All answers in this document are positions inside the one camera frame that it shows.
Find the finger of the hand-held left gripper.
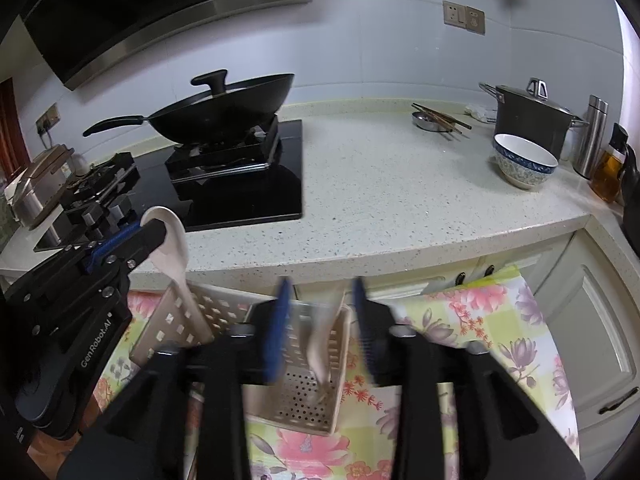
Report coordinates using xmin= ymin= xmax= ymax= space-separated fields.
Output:
xmin=50 ymin=226 xmax=146 ymax=281
xmin=100 ymin=221 xmax=169 ymax=291

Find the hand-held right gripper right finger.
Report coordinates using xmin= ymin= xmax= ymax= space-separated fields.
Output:
xmin=351 ymin=276 xmax=587 ymax=480

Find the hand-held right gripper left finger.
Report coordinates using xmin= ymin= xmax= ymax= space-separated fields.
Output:
xmin=56 ymin=276 xmax=296 ymax=480

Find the white ceramic spoon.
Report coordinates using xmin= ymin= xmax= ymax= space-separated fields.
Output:
xmin=140 ymin=206 xmax=197 ymax=316
xmin=306 ymin=290 xmax=351 ymax=387

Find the cream plastic utensil holder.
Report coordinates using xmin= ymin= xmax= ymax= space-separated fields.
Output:
xmin=129 ymin=280 xmax=353 ymax=436

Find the silver kitchen appliance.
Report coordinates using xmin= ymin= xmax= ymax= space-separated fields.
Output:
xmin=2 ymin=144 xmax=76 ymax=231

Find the black glass gas stove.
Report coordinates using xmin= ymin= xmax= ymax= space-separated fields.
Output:
xmin=32 ymin=120 xmax=305 ymax=253

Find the floral tablecloth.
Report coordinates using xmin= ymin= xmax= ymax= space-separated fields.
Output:
xmin=27 ymin=265 xmax=581 ymax=480

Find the black wok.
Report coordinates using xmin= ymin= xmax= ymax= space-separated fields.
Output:
xmin=82 ymin=73 xmax=296 ymax=145

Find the brown wooden door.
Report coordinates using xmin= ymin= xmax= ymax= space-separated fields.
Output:
xmin=0 ymin=77 xmax=31 ymax=176

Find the black wok lid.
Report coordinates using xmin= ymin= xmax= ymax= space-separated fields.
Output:
xmin=190 ymin=69 xmax=281 ymax=106

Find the blue patterned white bowl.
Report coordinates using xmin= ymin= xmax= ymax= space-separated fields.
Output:
xmin=494 ymin=133 xmax=559 ymax=191

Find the dark wooden chopstick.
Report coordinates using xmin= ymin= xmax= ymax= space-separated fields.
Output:
xmin=415 ymin=106 xmax=464 ymax=135

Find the small dish with chopsticks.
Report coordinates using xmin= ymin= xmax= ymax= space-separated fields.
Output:
xmin=411 ymin=103 xmax=472 ymax=130

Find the black range hood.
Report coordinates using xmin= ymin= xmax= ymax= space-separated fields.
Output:
xmin=20 ymin=0 xmax=314 ymax=92

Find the white cloth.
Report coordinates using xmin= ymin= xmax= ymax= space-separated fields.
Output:
xmin=462 ymin=104 xmax=498 ymax=123

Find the grey stockpot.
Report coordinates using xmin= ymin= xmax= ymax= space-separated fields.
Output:
xmin=479 ymin=82 xmax=591 ymax=161

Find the cooking oil bottle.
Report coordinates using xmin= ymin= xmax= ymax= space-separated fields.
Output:
xmin=590 ymin=122 xmax=630 ymax=203

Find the steel pot lid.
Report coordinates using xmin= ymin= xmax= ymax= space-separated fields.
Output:
xmin=492 ymin=77 xmax=576 ymax=119

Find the black container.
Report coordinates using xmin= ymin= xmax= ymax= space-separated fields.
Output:
xmin=617 ymin=145 xmax=640 ymax=261

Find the steel thermos bottle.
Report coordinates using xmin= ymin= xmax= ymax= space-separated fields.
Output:
xmin=572 ymin=94 xmax=610 ymax=179

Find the beige wall socket with plug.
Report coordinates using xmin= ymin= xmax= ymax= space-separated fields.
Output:
xmin=35 ymin=102 xmax=60 ymax=133

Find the black cabinet handle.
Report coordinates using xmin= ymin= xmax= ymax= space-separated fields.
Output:
xmin=598 ymin=387 xmax=640 ymax=415

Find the white wall socket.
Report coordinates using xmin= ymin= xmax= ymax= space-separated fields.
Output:
xmin=442 ymin=0 xmax=467 ymax=27

